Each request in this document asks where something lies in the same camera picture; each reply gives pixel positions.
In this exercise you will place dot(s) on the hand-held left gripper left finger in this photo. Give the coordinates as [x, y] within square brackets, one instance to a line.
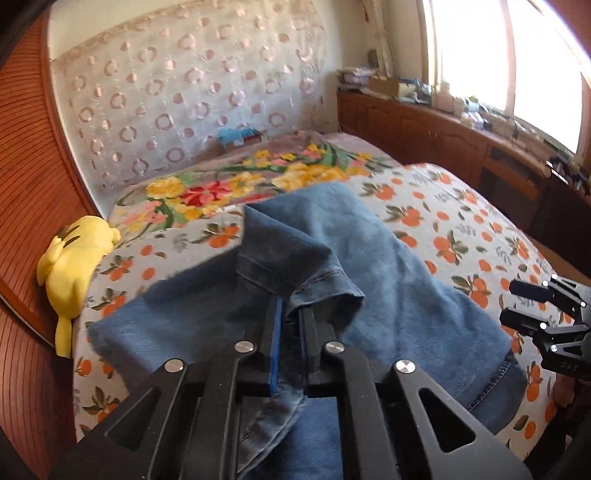
[275, 350]

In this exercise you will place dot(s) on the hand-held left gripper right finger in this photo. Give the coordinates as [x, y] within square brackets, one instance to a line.
[308, 350]

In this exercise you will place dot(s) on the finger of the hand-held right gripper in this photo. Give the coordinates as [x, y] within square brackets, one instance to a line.
[531, 290]
[521, 322]

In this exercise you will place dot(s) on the blue denim pants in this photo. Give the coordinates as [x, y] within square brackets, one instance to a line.
[392, 286]

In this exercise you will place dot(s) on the person's right hand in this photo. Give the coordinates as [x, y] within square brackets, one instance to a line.
[565, 392]

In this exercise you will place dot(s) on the orange fruit print bed sheet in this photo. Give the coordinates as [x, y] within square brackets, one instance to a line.
[461, 217]

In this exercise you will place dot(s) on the floral pink blanket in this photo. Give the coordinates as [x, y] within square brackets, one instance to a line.
[207, 194]

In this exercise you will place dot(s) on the white tissue pack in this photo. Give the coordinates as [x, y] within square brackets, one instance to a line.
[472, 119]

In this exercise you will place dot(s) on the small green capped bottle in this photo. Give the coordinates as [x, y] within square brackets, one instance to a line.
[473, 102]

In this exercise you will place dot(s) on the long wooden low cabinet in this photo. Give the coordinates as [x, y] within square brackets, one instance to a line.
[415, 129]

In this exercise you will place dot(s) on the white plastic bottle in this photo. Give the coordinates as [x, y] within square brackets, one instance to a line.
[445, 97]

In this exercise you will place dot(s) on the blue plastic bag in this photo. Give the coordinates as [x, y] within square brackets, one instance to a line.
[231, 136]

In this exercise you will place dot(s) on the yellow plush toy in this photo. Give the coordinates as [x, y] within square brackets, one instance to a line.
[74, 263]

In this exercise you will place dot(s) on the wooden framed window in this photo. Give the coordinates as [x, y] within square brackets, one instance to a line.
[471, 55]

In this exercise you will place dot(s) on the open cardboard box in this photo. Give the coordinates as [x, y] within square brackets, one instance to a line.
[385, 85]

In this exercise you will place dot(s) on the stack of papers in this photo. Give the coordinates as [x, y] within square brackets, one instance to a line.
[353, 78]

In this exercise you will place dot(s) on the dark oval ornament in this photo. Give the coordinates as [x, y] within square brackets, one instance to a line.
[372, 58]

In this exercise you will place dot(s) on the circle patterned sheer curtain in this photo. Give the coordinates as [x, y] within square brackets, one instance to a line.
[184, 83]

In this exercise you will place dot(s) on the beige window curtain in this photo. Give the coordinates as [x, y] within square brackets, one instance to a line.
[383, 41]

